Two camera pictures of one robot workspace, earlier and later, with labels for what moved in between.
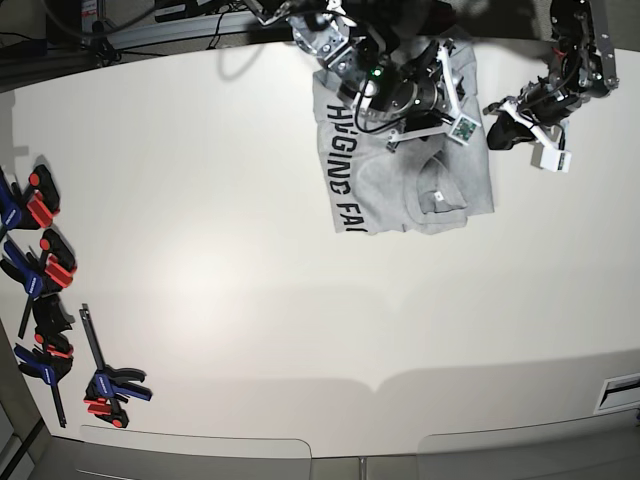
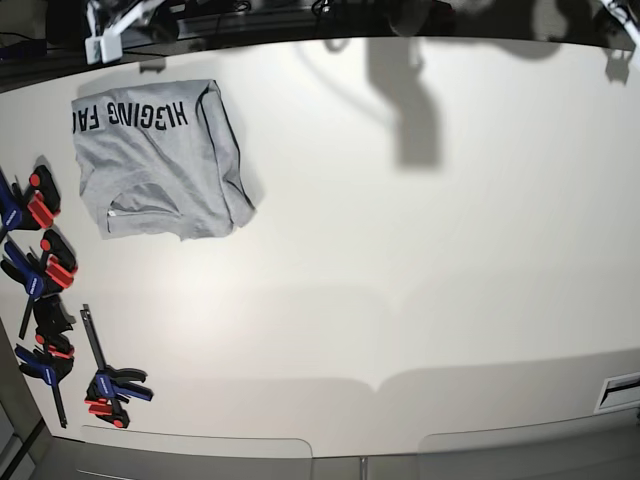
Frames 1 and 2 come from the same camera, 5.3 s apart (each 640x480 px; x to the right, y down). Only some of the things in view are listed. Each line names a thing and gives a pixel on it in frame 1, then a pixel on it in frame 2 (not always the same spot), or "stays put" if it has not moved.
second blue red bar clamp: x=53 y=260 stays put
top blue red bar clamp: x=31 y=207 stays put
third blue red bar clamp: x=49 y=360 stays put
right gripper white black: x=539 y=107 to x=623 y=20
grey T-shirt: x=428 y=186 to x=160 y=161
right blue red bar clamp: x=108 y=385 stays put
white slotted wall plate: x=619 y=394 stays put
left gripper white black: x=433 y=103 to x=109 y=19
